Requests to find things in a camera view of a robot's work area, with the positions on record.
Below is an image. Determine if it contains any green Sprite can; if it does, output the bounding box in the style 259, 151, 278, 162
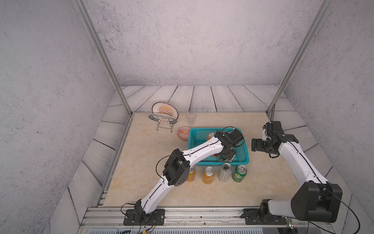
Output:
232, 165, 247, 183

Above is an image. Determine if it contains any orange can front row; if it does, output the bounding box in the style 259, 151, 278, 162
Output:
203, 166, 215, 184

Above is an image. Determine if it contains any orange can row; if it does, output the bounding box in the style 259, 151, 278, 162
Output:
203, 166, 215, 184
206, 132, 215, 140

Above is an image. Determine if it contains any teal plastic basket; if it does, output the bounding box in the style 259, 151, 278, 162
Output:
188, 126, 250, 166

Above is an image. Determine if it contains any orange soda can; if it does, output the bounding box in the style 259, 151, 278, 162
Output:
187, 166, 196, 182

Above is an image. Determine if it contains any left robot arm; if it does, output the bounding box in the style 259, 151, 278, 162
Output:
134, 128, 244, 217

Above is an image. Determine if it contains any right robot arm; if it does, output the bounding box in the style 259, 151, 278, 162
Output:
251, 121, 342, 223

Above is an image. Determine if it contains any orange can back row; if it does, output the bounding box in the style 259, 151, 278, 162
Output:
206, 132, 215, 140

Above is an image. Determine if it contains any clear glass cup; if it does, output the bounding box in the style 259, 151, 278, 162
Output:
186, 112, 197, 125

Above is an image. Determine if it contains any orange patterned bowl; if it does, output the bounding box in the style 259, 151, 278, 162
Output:
177, 126, 191, 141

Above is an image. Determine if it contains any green rimmed plate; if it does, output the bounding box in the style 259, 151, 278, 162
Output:
149, 113, 177, 124

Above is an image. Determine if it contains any upright sunburst plate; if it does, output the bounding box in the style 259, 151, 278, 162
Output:
152, 101, 179, 120

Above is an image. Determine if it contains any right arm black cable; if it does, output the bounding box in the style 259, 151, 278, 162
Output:
268, 104, 361, 234

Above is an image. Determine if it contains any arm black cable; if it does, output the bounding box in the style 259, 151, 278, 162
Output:
268, 104, 361, 234
120, 125, 246, 217

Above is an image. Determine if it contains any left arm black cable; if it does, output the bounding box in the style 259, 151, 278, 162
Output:
120, 125, 246, 217

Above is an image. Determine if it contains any metal wire plate stand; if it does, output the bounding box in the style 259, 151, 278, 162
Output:
156, 120, 176, 132

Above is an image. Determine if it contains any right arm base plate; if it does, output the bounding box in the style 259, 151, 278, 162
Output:
240, 208, 287, 225

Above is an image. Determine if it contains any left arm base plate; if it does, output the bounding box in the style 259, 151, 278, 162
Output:
123, 209, 165, 226

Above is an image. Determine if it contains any aluminium front rail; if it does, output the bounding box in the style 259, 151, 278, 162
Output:
78, 206, 334, 234

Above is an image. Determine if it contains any right aluminium frame post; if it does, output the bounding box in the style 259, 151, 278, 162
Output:
266, 0, 333, 120

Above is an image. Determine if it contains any aluminium frame post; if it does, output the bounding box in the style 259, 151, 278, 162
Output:
266, 0, 333, 120
73, 0, 132, 116

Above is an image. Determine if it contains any left aluminium frame post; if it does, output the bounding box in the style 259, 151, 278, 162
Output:
73, 0, 132, 116

